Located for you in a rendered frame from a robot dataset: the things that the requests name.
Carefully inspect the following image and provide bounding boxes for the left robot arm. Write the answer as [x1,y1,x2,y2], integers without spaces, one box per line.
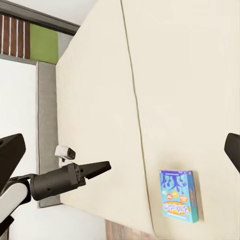
[0,145,112,237]

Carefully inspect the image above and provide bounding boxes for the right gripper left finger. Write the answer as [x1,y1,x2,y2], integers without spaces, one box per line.
[0,133,26,193]

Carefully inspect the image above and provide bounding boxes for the board game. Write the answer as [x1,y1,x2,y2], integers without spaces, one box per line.
[159,169,199,224]

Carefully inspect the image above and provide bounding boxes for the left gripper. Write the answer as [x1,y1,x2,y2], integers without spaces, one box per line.
[45,161,112,197]

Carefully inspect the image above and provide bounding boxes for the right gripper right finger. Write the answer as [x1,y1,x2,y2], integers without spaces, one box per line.
[224,133,240,173]

